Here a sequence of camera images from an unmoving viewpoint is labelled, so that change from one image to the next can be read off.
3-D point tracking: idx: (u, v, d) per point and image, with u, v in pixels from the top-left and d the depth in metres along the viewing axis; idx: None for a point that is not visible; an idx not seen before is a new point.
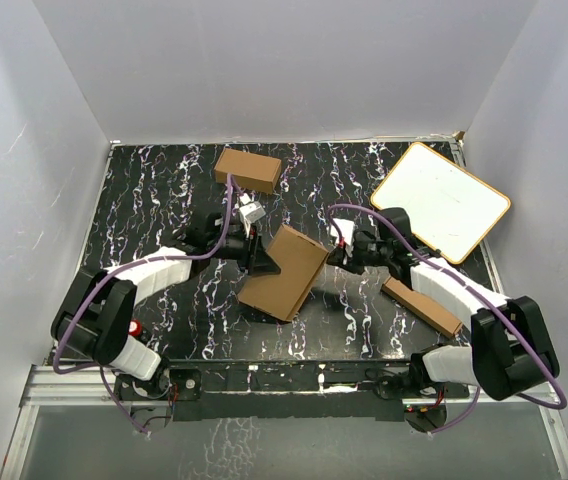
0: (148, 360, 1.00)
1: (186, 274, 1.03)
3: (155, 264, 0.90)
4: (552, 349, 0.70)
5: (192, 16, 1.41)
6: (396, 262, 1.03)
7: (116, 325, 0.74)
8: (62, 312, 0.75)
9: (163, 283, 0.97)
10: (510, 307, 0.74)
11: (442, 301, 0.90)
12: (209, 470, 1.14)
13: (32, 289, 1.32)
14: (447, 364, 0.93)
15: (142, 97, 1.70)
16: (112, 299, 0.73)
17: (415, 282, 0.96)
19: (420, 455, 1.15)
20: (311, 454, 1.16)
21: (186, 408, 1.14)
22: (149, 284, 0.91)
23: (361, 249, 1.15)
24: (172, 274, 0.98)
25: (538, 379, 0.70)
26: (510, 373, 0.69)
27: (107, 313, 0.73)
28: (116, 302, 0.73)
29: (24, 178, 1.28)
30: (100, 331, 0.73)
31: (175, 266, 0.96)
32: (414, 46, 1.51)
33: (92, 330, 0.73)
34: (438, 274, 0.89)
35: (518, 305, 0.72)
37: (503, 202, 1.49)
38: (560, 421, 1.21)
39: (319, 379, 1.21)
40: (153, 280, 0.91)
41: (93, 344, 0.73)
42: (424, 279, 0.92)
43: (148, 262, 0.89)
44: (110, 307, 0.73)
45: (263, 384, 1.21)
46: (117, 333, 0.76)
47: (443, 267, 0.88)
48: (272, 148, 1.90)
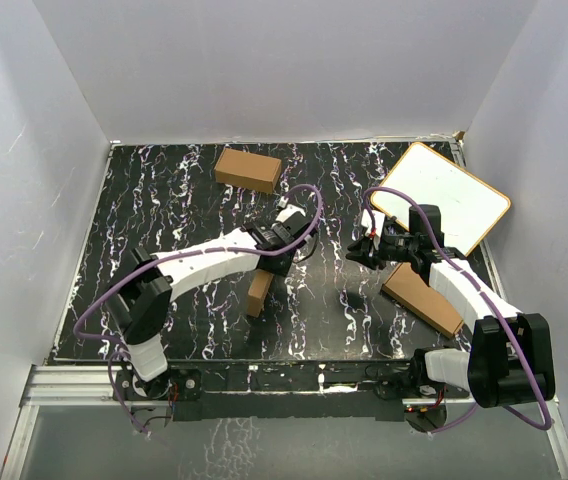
0: (152, 364, 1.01)
1: (251, 265, 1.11)
3: (212, 256, 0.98)
4: (550, 370, 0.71)
5: (193, 16, 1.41)
6: (419, 256, 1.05)
7: (149, 313, 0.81)
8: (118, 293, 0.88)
9: (222, 274, 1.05)
10: (518, 322, 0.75)
11: (455, 301, 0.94)
12: (209, 470, 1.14)
13: (33, 289, 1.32)
14: (446, 364, 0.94)
15: (142, 98, 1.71)
16: (148, 294, 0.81)
17: (432, 279, 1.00)
19: (420, 455, 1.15)
20: (311, 454, 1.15)
21: (186, 409, 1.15)
22: (201, 275, 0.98)
23: (387, 242, 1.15)
24: (235, 265, 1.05)
25: (528, 396, 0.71)
26: (502, 384, 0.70)
27: (142, 304, 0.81)
28: (152, 293, 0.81)
29: (25, 178, 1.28)
30: (137, 317, 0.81)
31: (237, 259, 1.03)
32: (414, 45, 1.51)
33: (131, 313, 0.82)
34: (457, 275, 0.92)
35: (528, 323, 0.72)
37: (503, 202, 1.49)
38: (559, 421, 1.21)
39: (319, 379, 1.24)
40: (207, 272, 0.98)
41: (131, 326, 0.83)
42: (442, 278, 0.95)
43: (203, 253, 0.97)
44: (146, 297, 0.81)
45: (263, 384, 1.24)
46: (153, 320, 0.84)
47: (463, 270, 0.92)
48: (272, 148, 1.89)
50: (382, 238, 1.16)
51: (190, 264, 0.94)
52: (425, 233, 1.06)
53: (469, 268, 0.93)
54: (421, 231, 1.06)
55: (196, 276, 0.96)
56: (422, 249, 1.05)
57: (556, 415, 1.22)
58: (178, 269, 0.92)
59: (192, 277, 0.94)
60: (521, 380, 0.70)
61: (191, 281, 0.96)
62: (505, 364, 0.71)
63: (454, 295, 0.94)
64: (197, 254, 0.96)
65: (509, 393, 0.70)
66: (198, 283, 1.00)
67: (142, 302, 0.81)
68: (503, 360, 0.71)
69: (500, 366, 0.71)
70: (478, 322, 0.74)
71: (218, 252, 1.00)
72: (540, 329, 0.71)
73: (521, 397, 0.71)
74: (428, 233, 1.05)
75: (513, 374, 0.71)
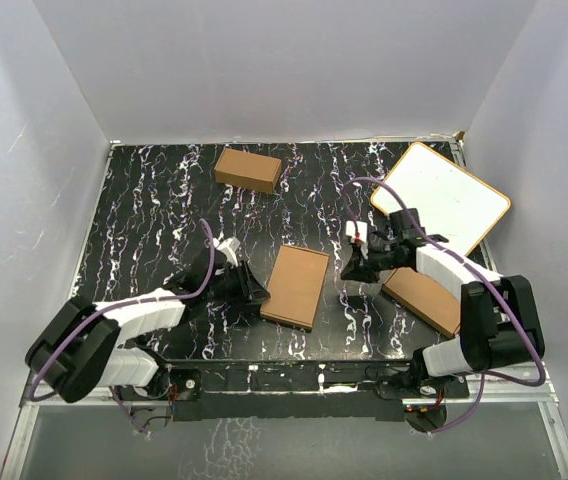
0: (139, 372, 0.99)
1: (174, 322, 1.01)
3: (146, 305, 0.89)
4: (538, 326, 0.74)
5: (192, 16, 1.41)
6: (403, 244, 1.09)
7: (93, 361, 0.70)
8: (40, 342, 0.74)
9: (150, 329, 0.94)
10: (503, 285, 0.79)
11: (441, 279, 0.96)
12: (209, 470, 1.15)
13: (33, 289, 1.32)
14: (445, 355, 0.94)
15: (142, 99, 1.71)
16: (93, 340, 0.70)
17: (420, 264, 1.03)
19: (419, 454, 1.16)
20: (311, 454, 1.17)
21: (186, 408, 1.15)
22: (137, 327, 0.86)
23: (377, 251, 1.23)
24: (163, 318, 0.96)
25: (521, 356, 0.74)
26: (492, 346, 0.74)
27: (84, 353, 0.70)
28: (99, 336, 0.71)
29: (24, 178, 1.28)
30: (78, 365, 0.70)
31: (167, 311, 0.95)
32: (414, 46, 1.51)
33: (69, 365, 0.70)
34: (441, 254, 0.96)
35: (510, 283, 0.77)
37: (503, 202, 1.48)
38: (560, 422, 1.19)
39: (319, 379, 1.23)
40: (141, 323, 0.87)
41: (64, 378, 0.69)
42: (428, 260, 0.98)
43: (138, 302, 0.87)
44: (90, 343, 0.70)
45: (263, 384, 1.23)
46: (92, 371, 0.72)
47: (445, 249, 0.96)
48: (272, 148, 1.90)
50: (372, 250, 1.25)
51: (130, 311, 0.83)
52: (407, 226, 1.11)
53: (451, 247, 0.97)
54: (401, 226, 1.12)
55: (135, 325, 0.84)
56: (406, 238, 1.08)
57: (556, 415, 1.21)
58: (121, 315, 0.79)
59: (127, 328, 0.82)
60: (512, 341, 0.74)
61: (126, 332, 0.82)
62: (494, 325, 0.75)
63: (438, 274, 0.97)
64: (132, 303, 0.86)
65: (500, 354, 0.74)
66: (131, 337, 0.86)
67: (86, 350, 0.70)
68: (492, 322, 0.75)
69: (489, 329, 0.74)
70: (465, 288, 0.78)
71: (151, 302, 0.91)
72: (523, 288, 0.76)
73: (514, 357, 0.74)
74: (412, 226, 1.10)
75: (504, 336, 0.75)
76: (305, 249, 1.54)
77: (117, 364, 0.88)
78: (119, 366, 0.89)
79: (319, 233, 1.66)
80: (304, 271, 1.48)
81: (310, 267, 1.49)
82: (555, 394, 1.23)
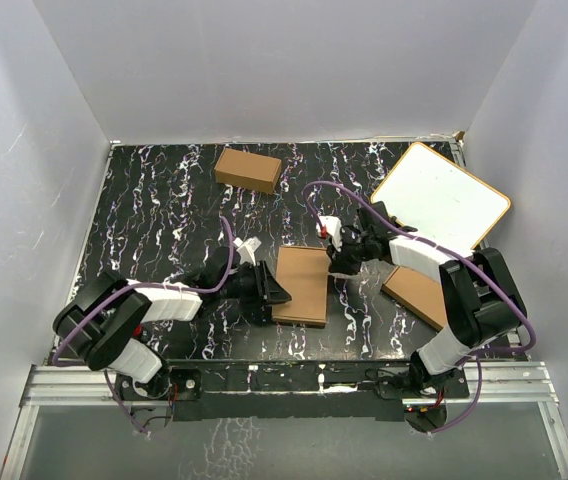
0: (146, 365, 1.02)
1: (191, 313, 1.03)
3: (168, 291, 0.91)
4: (516, 292, 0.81)
5: (192, 17, 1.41)
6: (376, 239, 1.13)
7: (120, 334, 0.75)
8: (72, 306, 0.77)
9: (170, 315, 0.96)
10: (478, 260, 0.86)
11: (421, 267, 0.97)
12: (209, 470, 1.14)
13: (33, 289, 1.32)
14: (442, 349, 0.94)
15: (142, 99, 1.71)
16: (123, 315, 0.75)
17: (396, 254, 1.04)
19: (419, 454, 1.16)
20: (311, 454, 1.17)
21: (186, 408, 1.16)
22: (157, 310, 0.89)
23: (349, 244, 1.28)
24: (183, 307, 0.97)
25: (509, 319, 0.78)
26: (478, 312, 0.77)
27: (112, 326, 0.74)
28: (128, 313, 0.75)
29: (24, 178, 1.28)
30: (105, 336, 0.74)
31: (186, 303, 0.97)
32: (414, 45, 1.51)
33: (97, 335, 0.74)
34: (412, 243, 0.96)
35: (483, 257, 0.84)
37: (503, 202, 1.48)
38: (560, 422, 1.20)
39: (319, 379, 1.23)
40: (163, 308, 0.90)
41: (89, 347, 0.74)
42: (403, 251, 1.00)
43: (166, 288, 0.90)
44: (120, 317, 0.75)
45: (263, 384, 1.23)
46: (116, 344, 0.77)
47: (417, 237, 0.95)
48: (272, 148, 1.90)
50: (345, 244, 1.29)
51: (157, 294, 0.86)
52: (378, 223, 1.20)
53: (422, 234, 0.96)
54: (373, 221, 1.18)
55: (156, 308, 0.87)
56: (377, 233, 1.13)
57: (556, 415, 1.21)
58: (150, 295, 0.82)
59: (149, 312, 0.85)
60: (495, 305, 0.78)
61: (149, 313, 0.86)
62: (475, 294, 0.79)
63: (417, 263, 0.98)
64: (158, 287, 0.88)
65: (489, 318, 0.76)
66: (151, 319, 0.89)
67: (115, 324, 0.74)
68: (472, 292, 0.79)
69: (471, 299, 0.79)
70: (443, 269, 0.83)
71: (174, 289, 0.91)
72: (494, 258, 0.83)
73: (503, 322, 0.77)
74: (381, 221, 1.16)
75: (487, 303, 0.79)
76: (301, 249, 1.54)
77: (131, 348, 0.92)
78: (133, 352, 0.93)
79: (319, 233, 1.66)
80: (303, 268, 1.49)
81: (309, 264, 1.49)
82: (555, 394, 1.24)
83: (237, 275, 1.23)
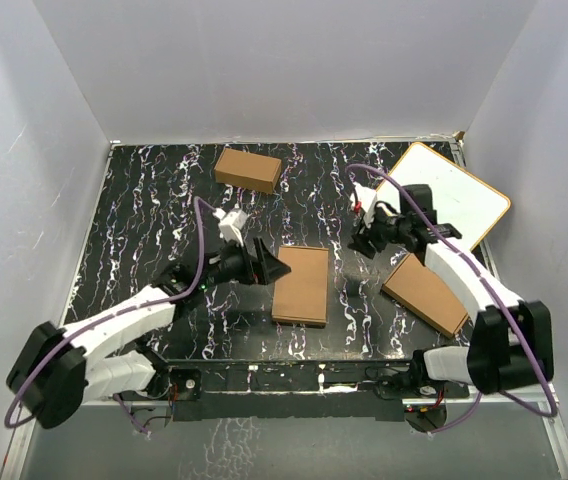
0: (134, 379, 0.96)
1: (167, 319, 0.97)
3: (125, 317, 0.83)
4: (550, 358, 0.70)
5: (193, 17, 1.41)
6: (412, 234, 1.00)
7: (64, 391, 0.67)
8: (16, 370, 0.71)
9: (137, 334, 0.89)
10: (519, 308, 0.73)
11: (453, 286, 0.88)
12: (210, 470, 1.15)
13: (33, 289, 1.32)
14: (447, 360, 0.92)
15: (142, 99, 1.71)
16: (60, 371, 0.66)
17: (428, 259, 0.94)
19: (419, 454, 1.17)
20: (311, 454, 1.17)
21: (185, 408, 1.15)
22: (116, 341, 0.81)
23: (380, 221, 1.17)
24: (149, 322, 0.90)
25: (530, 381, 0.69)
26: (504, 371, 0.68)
27: (54, 385, 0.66)
28: (64, 369, 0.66)
29: (24, 178, 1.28)
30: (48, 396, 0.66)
31: (150, 316, 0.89)
32: (414, 46, 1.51)
33: (42, 395, 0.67)
34: (454, 258, 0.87)
35: (527, 311, 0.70)
37: (503, 202, 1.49)
38: (560, 421, 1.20)
39: (319, 379, 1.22)
40: (122, 336, 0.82)
41: (40, 408, 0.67)
42: (439, 262, 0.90)
43: (115, 316, 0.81)
44: (57, 375, 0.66)
45: (263, 384, 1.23)
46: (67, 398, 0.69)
47: (460, 253, 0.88)
48: (272, 148, 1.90)
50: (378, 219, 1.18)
51: (104, 330, 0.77)
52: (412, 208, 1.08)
53: (466, 250, 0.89)
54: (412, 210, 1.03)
55: (113, 342, 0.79)
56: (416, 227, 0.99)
57: (556, 415, 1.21)
58: (91, 338, 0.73)
59: (105, 346, 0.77)
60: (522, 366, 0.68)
61: (105, 350, 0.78)
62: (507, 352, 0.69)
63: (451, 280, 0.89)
64: (108, 319, 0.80)
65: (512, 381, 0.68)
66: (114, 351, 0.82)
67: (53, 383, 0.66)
68: (505, 350, 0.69)
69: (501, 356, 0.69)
70: (480, 314, 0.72)
71: (131, 311, 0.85)
72: (540, 315, 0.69)
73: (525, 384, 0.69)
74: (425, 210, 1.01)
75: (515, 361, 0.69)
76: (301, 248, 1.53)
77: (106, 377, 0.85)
78: (107, 382, 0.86)
79: (319, 233, 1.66)
80: (301, 268, 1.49)
81: (307, 264, 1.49)
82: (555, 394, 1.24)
83: (220, 258, 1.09)
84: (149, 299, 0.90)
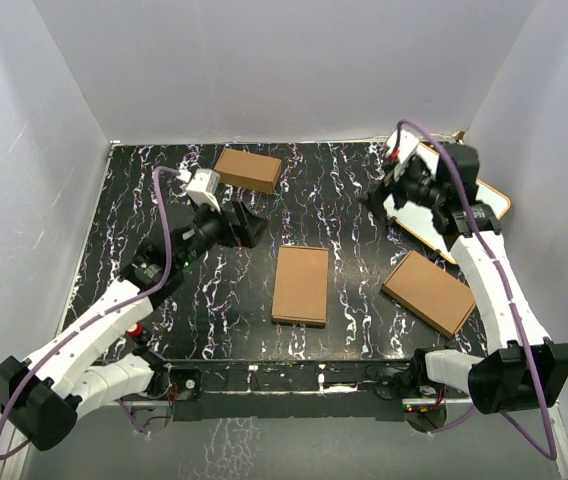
0: (133, 382, 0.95)
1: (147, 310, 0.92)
3: (92, 329, 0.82)
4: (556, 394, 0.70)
5: (193, 17, 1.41)
6: (443, 213, 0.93)
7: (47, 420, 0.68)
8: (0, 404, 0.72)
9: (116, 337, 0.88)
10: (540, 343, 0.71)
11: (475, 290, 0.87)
12: (209, 470, 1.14)
13: (33, 289, 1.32)
14: (447, 367, 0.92)
15: (143, 99, 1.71)
16: (33, 406, 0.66)
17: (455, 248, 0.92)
19: (419, 454, 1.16)
20: (311, 454, 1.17)
21: (186, 408, 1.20)
22: (91, 355, 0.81)
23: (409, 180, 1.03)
24: (125, 322, 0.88)
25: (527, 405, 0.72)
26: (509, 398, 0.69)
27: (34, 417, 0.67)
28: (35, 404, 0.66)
29: (24, 178, 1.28)
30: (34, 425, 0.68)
31: (123, 318, 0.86)
32: (414, 45, 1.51)
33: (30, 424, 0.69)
34: (488, 263, 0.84)
35: (550, 351, 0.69)
37: (503, 202, 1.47)
38: (559, 421, 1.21)
39: (319, 379, 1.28)
40: (95, 348, 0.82)
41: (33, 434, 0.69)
42: (468, 262, 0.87)
43: (80, 332, 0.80)
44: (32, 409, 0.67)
45: (263, 384, 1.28)
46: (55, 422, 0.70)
47: (497, 260, 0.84)
48: (272, 148, 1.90)
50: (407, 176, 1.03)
51: (70, 351, 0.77)
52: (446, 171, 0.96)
53: (504, 257, 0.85)
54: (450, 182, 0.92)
55: (84, 360, 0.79)
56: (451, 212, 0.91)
57: (556, 415, 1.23)
58: (55, 366, 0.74)
59: (77, 366, 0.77)
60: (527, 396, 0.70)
61: (79, 368, 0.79)
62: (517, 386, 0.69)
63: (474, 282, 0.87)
64: (72, 337, 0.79)
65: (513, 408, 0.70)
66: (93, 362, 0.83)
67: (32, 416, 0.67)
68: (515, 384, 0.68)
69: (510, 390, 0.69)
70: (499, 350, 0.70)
71: (96, 320, 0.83)
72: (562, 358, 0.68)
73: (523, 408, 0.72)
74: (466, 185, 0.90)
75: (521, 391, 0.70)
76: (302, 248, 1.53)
77: (103, 387, 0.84)
78: (105, 391, 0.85)
79: (320, 233, 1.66)
80: (301, 268, 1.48)
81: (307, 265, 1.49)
82: None
83: (195, 229, 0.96)
84: (117, 298, 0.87)
